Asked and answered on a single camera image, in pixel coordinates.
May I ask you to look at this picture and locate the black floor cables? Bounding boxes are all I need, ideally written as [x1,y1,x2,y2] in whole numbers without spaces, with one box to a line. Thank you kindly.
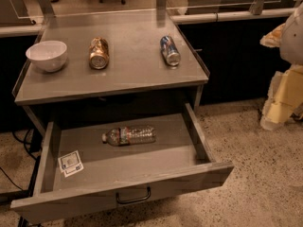
[0,128,41,192]

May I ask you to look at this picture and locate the white tag sticker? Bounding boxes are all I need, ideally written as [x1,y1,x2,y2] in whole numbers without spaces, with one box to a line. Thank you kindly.
[58,150,83,178]

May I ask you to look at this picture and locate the grey cabinet counter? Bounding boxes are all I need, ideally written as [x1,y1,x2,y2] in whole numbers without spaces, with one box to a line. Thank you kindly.
[15,9,208,131]

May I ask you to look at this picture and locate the grey open top drawer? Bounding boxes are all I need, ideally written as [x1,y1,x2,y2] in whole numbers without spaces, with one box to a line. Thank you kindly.
[11,103,234,224]

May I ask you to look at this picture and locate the white bowl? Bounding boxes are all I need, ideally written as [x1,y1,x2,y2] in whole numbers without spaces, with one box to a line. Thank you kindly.
[26,41,67,73]

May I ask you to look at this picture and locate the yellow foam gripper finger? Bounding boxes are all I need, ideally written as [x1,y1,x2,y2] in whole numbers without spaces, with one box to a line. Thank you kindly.
[260,24,285,48]
[260,65,303,131]

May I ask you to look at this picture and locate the clear plastic water bottle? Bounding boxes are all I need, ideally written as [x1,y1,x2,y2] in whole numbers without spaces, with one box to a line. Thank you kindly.
[101,125,156,147]

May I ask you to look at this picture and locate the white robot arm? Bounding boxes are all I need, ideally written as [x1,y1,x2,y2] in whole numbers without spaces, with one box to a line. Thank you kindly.
[260,5,303,131]

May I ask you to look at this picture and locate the black drawer handle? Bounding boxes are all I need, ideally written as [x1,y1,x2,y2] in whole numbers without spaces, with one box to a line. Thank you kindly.
[116,186,152,205]

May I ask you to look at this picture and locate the grey horizontal rail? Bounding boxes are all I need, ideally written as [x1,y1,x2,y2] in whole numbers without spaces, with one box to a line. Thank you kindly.
[170,8,295,25]

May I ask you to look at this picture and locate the gold soda can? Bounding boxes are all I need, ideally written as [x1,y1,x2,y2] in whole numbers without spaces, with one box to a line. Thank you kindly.
[89,37,110,70]

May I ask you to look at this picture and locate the blue soda can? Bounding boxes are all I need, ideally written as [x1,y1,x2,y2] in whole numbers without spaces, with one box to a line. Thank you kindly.
[160,35,181,66]

